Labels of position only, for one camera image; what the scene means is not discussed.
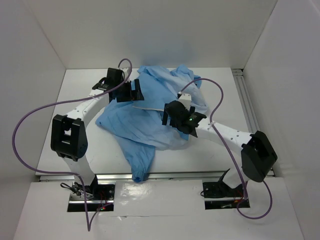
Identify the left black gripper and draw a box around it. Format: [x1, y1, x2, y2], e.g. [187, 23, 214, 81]
[115, 79, 144, 103]

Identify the light blue zip jacket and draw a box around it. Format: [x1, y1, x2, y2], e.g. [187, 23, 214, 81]
[95, 64, 209, 183]

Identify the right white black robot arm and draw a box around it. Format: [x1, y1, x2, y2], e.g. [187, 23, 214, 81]
[162, 100, 278, 196]

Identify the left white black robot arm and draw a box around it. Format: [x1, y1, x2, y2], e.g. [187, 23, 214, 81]
[50, 67, 144, 200]

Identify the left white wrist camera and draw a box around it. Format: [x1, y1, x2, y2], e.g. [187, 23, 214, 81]
[121, 67, 132, 83]

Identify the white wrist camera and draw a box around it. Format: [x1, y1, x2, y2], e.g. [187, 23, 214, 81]
[121, 67, 132, 83]
[177, 91, 192, 111]

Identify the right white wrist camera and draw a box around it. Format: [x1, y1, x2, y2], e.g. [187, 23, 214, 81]
[177, 91, 192, 111]

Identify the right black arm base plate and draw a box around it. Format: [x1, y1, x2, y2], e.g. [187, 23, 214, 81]
[200, 182, 244, 199]

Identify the right aluminium frame rail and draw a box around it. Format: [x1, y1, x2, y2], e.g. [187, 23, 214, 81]
[232, 69, 278, 183]

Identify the aluminium frame rail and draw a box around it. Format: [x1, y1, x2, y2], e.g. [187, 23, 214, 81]
[39, 171, 224, 182]
[232, 69, 278, 183]

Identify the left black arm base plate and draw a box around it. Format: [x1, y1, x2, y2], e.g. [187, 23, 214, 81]
[69, 183, 116, 204]

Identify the front aluminium frame rail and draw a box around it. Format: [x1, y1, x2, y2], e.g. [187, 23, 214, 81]
[39, 171, 224, 182]

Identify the black cable at left base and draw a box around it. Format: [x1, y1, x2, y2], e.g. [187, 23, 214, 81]
[60, 182, 86, 198]

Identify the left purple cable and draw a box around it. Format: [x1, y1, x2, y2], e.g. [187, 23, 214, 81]
[12, 58, 133, 232]

